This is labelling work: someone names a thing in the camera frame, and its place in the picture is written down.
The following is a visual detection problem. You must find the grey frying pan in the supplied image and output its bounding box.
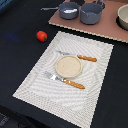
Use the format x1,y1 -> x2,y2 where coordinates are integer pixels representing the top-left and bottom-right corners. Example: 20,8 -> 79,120
40,1 -> 80,20

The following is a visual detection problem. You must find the red tomato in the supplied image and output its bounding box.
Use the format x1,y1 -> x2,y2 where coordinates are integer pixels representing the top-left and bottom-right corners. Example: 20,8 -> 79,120
36,31 -> 48,42

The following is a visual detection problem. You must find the beige bowl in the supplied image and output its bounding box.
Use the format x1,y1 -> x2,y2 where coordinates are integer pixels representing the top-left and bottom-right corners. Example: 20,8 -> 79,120
118,4 -> 128,30

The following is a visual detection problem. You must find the beige woven placemat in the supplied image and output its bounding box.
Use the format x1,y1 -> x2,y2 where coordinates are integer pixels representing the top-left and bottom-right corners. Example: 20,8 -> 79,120
12,30 -> 115,128

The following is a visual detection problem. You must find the wooden handled fork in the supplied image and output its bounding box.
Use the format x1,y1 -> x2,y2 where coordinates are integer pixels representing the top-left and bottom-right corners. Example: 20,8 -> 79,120
43,71 -> 85,89

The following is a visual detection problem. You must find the wooden handled knife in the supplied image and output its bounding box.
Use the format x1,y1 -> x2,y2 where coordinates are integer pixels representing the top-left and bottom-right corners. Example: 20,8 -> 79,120
56,50 -> 97,62

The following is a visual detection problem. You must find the round beige plate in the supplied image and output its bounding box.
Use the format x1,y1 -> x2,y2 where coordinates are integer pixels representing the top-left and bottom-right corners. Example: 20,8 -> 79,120
55,55 -> 83,78

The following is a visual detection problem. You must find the pink brown board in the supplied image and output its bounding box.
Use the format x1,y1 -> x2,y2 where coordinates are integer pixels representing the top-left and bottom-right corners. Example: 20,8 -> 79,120
49,0 -> 128,43

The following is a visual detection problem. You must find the grey cooking pot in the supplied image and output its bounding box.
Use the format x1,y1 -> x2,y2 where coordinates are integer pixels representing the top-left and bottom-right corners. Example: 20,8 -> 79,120
80,0 -> 105,25

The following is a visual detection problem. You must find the grey fish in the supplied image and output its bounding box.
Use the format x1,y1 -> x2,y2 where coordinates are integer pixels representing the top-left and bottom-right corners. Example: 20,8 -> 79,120
64,9 -> 77,13

